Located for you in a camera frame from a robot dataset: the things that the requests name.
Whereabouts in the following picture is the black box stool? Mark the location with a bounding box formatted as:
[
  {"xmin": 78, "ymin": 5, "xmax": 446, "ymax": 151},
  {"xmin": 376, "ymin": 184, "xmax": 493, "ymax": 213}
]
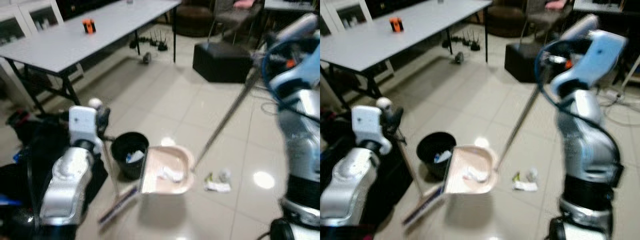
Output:
[
  {"xmin": 503, "ymin": 41, "xmax": 552, "ymax": 84},
  {"xmin": 192, "ymin": 41, "xmax": 255, "ymax": 84}
]

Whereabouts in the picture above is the broom with white knob handle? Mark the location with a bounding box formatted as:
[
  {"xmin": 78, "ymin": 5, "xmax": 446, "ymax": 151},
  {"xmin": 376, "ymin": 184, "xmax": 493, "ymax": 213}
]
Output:
[
  {"xmin": 88, "ymin": 98, "xmax": 142, "ymax": 232},
  {"xmin": 376, "ymin": 97, "xmax": 447, "ymax": 231}
]

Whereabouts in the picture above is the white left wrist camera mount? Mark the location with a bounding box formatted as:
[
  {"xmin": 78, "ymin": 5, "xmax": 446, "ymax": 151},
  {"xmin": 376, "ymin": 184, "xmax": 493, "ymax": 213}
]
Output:
[
  {"xmin": 351, "ymin": 104, "xmax": 392, "ymax": 153},
  {"xmin": 68, "ymin": 105, "xmax": 104, "ymax": 149}
]

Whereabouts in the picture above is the crumpled clear plastic wrapper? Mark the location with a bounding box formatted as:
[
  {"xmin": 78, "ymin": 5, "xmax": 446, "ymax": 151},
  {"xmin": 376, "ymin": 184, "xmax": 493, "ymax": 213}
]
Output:
[
  {"xmin": 206, "ymin": 168, "xmax": 232, "ymax": 183},
  {"xmin": 514, "ymin": 168, "xmax": 539, "ymax": 182}
]

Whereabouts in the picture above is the brown round seat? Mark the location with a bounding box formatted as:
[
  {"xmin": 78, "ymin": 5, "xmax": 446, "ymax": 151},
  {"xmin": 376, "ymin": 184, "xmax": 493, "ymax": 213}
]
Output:
[
  {"xmin": 173, "ymin": 0, "xmax": 217, "ymax": 38},
  {"xmin": 485, "ymin": 0, "xmax": 527, "ymax": 38}
]

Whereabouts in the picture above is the grey side table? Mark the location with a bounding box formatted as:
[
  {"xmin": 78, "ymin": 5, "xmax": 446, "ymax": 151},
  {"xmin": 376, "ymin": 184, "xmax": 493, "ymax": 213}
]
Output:
[
  {"xmin": 263, "ymin": 0, "xmax": 321, "ymax": 13},
  {"xmin": 572, "ymin": 0, "xmax": 640, "ymax": 16}
]

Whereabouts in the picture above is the crumpled white paper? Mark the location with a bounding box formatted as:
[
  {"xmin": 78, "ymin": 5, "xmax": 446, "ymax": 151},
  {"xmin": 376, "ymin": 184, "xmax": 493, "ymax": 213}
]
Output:
[
  {"xmin": 157, "ymin": 166, "xmax": 185, "ymax": 183},
  {"xmin": 462, "ymin": 166, "xmax": 489, "ymax": 184}
]

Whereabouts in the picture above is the flat white paper scrap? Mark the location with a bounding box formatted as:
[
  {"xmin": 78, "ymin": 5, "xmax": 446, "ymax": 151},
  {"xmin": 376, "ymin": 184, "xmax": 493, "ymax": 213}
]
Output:
[
  {"xmin": 204, "ymin": 180, "xmax": 232, "ymax": 194},
  {"xmin": 512, "ymin": 180, "xmax": 540, "ymax": 193}
]

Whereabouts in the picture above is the black round waste bin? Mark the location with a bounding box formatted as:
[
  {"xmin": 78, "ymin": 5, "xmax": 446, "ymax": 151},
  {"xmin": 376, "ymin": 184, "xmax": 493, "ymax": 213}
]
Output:
[
  {"xmin": 416, "ymin": 131, "xmax": 457, "ymax": 180},
  {"xmin": 110, "ymin": 131, "xmax": 150, "ymax": 180}
]

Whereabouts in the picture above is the dark chair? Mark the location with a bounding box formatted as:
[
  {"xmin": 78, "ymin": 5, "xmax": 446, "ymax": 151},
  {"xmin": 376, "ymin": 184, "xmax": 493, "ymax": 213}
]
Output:
[
  {"xmin": 519, "ymin": 0, "xmax": 577, "ymax": 47},
  {"xmin": 207, "ymin": 0, "xmax": 265, "ymax": 46}
]

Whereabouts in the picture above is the grey folding table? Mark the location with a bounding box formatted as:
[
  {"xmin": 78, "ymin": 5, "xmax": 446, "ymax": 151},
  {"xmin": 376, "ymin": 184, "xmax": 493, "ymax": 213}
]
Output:
[
  {"xmin": 320, "ymin": 0, "xmax": 494, "ymax": 114},
  {"xmin": 0, "ymin": 0, "xmax": 182, "ymax": 117}
]

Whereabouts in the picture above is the black router with antennas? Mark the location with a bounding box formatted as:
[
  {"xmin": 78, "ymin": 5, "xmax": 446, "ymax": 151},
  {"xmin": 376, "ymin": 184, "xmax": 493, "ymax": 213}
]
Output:
[
  {"xmin": 461, "ymin": 28, "xmax": 482, "ymax": 52},
  {"xmin": 149, "ymin": 29, "xmax": 169, "ymax": 52}
]

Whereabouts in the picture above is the dark right arm cable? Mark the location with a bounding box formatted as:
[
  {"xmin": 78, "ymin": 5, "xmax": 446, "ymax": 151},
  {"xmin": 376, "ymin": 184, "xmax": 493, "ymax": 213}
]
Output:
[
  {"xmin": 533, "ymin": 38, "xmax": 623, "ymax": 166},
  {"xmin": 260, "ymin": 38, "xmax": 321, "ymax": 126}
]

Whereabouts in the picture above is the white glass-door cabinet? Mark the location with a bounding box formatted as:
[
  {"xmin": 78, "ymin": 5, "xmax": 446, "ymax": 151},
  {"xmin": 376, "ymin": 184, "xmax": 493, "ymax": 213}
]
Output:
[
  {"xmin": 0, "ymin": 0, "xmax": 65, "ymax": 48},
  {"xmin": 320, "ymin": 0, "xmax": 375, "ymax": 37}
]

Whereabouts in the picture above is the beige long-handled dustpan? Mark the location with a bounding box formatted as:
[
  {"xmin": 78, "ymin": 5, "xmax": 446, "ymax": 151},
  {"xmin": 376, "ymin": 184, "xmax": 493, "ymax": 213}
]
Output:
[
  {"xmin": 443, "ymin": 80, "xmax": 546, "ymax": 195},
  {"xmin": 139, "ymin": 66, "xmax": 263, "ymax": 195}
]

